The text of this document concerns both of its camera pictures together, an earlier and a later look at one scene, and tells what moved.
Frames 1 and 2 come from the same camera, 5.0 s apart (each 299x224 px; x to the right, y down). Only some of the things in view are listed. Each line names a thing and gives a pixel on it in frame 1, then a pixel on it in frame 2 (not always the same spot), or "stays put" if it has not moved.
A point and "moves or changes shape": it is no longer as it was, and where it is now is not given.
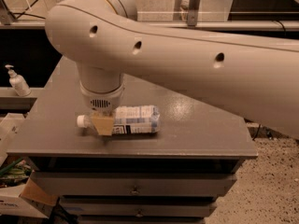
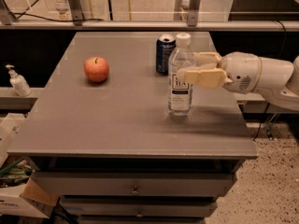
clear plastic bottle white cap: [132, 119] moves or changes shape
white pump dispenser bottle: [18, 82] stays put
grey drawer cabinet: [172, 176] stays put
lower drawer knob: [139, 215] stays put
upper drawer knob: [135, 191] stays put
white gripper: [101, 101] -> [240, 71]
